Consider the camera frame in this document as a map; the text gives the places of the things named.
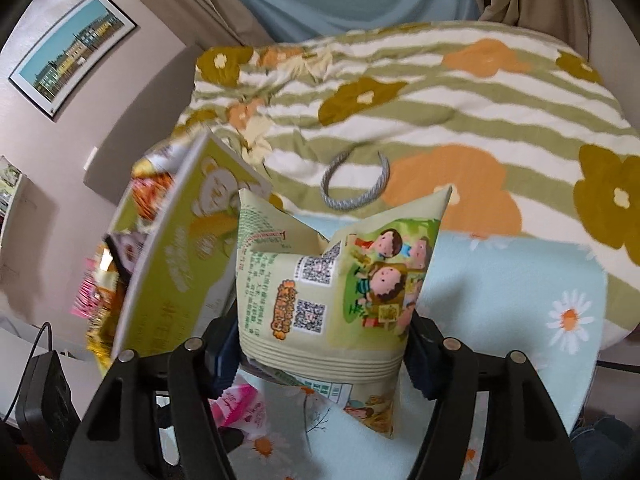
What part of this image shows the green cartoon snack bag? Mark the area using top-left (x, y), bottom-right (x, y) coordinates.
top-left (236, 186), bottom-right (451, 437)

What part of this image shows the pink small snack bag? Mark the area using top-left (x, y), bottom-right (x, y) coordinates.
top-left (209, 382), bottom-right (269, 440)

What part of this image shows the blue daisy tablecloth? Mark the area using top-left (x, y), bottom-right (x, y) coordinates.
top-left (230, 218), bottom-right (606, 479)

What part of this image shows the green cardboard box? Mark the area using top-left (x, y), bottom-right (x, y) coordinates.
top-left (112, 133), bottom-right (271, 356)

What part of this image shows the green striped floral blanket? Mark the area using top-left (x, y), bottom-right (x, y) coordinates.
top-left (174, 22), bottom-right (639, 347)

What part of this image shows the framed building picture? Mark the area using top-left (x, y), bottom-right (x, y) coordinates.
top-left (9, 0), bottom-right (138, 119)

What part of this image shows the beige left curtain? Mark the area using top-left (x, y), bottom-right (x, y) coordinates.
top-left (140, 0), bottom-right (274, 50)

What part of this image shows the grey rope handle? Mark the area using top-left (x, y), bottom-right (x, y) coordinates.
top-left (319, 148), bottom-right (390, 211)

